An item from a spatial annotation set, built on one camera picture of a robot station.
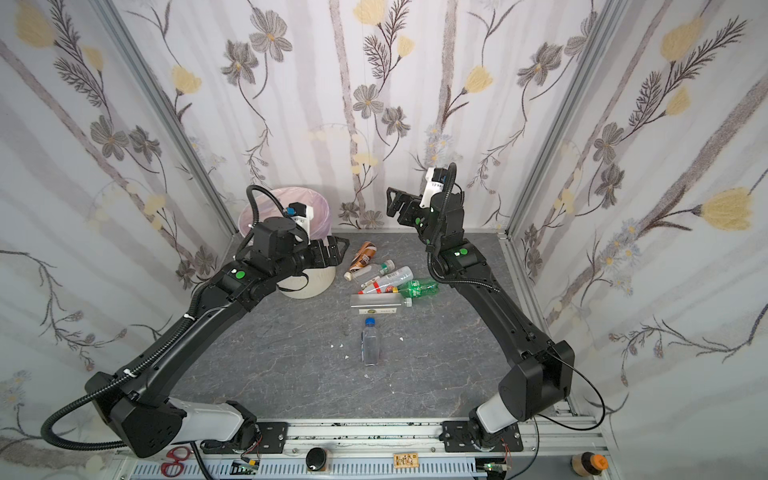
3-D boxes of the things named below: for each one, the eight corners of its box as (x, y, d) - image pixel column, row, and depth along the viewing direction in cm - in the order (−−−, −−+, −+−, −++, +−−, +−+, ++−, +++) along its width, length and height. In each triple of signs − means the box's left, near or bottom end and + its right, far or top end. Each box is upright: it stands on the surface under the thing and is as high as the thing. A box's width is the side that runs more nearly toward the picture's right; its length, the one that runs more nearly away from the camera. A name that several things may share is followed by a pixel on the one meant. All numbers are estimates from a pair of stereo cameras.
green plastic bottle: (398, 301, 102) (399, 291, 97) (398, 288, 106) (398, 278, 101) (436, 301, 102) (439, 292, 98) (435, 289, 106) (437, 279, 101)
